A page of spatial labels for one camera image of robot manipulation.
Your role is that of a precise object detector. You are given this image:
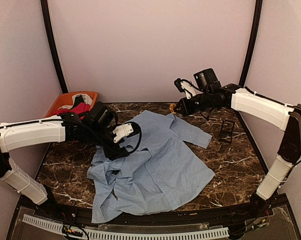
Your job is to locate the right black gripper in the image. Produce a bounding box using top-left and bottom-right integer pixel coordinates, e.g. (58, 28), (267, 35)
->
(173, 89), (213, 116)

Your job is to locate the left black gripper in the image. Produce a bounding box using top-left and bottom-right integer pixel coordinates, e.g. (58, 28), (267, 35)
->
(87, 125), (130, 160)

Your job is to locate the light blue shirt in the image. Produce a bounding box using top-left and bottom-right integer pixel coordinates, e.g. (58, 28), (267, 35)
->
(87, 110), (215, 224)

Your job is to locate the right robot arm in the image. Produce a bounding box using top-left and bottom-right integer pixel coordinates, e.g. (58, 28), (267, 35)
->
(172, 68), (301, 217)

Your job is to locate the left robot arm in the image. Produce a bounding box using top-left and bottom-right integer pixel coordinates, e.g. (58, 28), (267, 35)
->
(0, 101), (142, 218)

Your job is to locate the black brooch holder stand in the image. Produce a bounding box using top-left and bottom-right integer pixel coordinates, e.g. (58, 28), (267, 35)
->
(218, 119), (235, 144)

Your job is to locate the red cloth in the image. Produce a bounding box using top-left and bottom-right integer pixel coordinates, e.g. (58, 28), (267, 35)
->
(52, 102), (91, 119)

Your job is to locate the white cloth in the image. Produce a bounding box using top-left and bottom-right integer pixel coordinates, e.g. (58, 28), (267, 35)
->
(72, 94), (93, 105)

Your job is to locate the dark green cloth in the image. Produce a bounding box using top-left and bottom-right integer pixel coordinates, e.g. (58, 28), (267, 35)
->
(72, 94), (85, 108)

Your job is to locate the orange plastic basket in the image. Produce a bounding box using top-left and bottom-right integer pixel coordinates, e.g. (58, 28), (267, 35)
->
(45, 91), (98, 118)

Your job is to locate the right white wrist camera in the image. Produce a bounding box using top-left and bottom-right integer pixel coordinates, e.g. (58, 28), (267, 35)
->
(174, 78), (200, 100)

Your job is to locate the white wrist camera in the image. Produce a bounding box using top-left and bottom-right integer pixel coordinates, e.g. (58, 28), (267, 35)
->
(112, 123), (134, 144)
(174, 78), (200, 100)

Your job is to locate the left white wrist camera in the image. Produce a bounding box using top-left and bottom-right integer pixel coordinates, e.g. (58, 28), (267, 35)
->
(112, 123), (134, 144)

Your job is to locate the black right frame pole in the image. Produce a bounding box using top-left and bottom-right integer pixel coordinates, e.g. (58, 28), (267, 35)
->
(234, 0), (264, 98)

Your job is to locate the black frame pole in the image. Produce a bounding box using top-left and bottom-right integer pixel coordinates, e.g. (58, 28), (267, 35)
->
(40, 0), (69, 94)
(234, 0), (264, 98)

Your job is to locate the black left frame pole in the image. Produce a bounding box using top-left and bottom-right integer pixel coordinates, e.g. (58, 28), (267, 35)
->
(40, 0), (69, 94)

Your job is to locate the white perforated cable tray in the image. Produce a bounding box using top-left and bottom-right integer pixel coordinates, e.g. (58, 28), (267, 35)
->
(22, 214), (230, 240)

